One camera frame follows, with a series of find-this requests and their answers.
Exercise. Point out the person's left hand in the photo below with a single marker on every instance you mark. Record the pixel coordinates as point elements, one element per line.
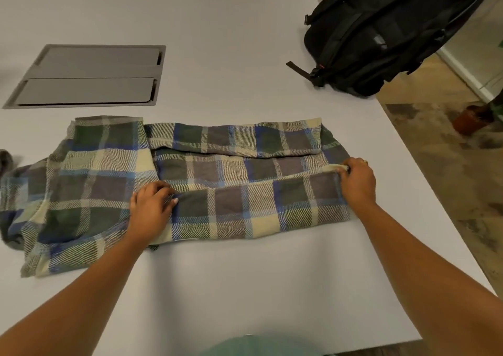
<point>151,214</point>

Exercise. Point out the person's right hand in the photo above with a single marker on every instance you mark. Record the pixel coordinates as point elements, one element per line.
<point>359,186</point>

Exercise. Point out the plaid flannel shirt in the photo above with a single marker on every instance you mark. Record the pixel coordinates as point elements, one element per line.
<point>196,179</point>

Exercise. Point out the grey towel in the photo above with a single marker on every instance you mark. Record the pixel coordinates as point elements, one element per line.
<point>4,161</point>

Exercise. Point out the black backpack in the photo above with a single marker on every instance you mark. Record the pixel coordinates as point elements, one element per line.
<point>385,29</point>

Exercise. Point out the person's right forearm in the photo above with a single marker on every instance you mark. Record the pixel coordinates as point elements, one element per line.
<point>432,281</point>

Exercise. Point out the person's left forearm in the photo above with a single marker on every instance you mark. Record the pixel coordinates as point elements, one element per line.
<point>70,304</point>

